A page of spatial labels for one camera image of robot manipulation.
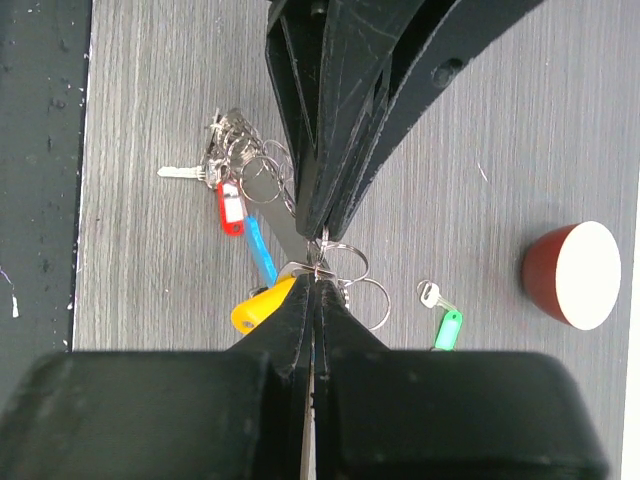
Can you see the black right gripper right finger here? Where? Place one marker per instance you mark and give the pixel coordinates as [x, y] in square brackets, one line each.
[406, 414]

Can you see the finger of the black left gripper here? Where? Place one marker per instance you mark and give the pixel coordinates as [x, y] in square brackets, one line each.
[330, 67]
[463, 32]

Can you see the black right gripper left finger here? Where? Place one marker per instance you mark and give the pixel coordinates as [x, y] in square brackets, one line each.
[233, 414]

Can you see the yellow tag key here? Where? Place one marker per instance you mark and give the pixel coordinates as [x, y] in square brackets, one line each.
[249, 314]

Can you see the green tag key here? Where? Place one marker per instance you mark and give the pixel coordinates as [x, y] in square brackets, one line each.
[451, 318]

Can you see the red key tag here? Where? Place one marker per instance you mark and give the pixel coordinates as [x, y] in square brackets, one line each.
[231, 208]

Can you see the red bowl white inside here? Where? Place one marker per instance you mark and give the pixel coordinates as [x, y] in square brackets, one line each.
[573, 274]

